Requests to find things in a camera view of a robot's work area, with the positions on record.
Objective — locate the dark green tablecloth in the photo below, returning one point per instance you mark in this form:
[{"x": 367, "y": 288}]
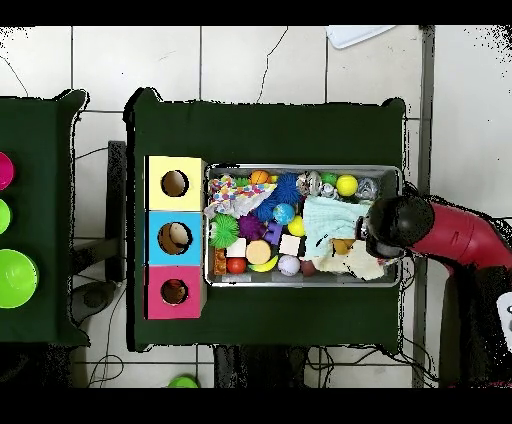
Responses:
[
  {"x": 260, "y": 136},
  {"x": 52, "y": 192}
]

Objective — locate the green koosh ball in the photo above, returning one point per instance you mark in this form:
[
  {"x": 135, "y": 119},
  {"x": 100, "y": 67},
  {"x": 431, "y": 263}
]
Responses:
[{"x": 224, "y": 230}]

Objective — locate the black stand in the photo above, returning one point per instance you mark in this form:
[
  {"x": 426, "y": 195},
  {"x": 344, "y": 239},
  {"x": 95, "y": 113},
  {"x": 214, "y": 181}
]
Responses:
[{"x": 116, "y": 208}]

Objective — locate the clear mesh bin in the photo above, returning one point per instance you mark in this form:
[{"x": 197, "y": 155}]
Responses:
[{"x": 390, "y": 180}]

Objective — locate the brown toy football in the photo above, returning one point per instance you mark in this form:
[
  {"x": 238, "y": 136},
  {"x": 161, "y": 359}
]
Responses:
[{"x": 307, "y": 268}]

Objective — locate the colourful patterned cloth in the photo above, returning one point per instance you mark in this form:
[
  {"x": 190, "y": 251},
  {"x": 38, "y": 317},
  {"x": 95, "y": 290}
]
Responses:
[{"x": 232, "y": 196}]

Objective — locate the white tray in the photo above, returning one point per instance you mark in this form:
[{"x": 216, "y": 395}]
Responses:
[{"x": 352, "y": 36}]

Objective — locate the pink plastic bowl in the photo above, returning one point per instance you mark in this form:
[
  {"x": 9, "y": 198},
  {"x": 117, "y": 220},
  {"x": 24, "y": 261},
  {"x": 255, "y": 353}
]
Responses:
[{"x": 6, "y": 171}]

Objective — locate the orange toy basketball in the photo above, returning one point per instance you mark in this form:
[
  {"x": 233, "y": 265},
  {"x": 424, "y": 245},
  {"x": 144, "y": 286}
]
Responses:
[{"x": 260, "y": 176}]

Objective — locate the mint green waffle cloth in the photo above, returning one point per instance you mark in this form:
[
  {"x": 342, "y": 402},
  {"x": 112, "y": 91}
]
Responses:
[{"x": 332, "y": 218}]

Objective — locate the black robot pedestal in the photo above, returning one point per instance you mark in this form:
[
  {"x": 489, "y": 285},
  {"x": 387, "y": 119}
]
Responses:
[{"x": 240, "y": 368}]

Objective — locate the yellow ball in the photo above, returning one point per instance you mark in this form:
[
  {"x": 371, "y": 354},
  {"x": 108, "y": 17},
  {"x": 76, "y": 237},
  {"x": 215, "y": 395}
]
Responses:
[{"x": 346, "y": 185}]

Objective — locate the wooden three-hole box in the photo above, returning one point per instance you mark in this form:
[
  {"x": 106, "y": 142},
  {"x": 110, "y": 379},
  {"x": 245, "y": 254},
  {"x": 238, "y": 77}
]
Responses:
[{"x": 176, "y": 200}]

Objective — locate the large green plastic bowl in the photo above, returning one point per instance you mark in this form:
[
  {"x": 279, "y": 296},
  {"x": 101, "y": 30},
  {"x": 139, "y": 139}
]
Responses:
[{"x": 16, "y": 279}]

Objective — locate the blue globe ball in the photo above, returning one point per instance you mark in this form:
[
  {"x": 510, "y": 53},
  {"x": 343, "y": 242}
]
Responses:
[{"x": 284, "y": 214}]

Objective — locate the blue spiky ball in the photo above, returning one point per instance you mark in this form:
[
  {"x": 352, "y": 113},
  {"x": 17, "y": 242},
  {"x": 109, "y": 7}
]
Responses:
[{"x": 288, "y": 188}]

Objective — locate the cream waffle cloth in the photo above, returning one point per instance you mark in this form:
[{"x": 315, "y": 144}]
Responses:
[{"x": 360, "y": 264}]

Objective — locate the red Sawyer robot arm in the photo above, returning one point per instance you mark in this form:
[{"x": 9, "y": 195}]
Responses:
[{"x": 460, "y": 236}]

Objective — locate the purple spiky ball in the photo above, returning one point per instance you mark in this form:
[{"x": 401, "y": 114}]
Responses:
[{"x": 251, "y": 227}]

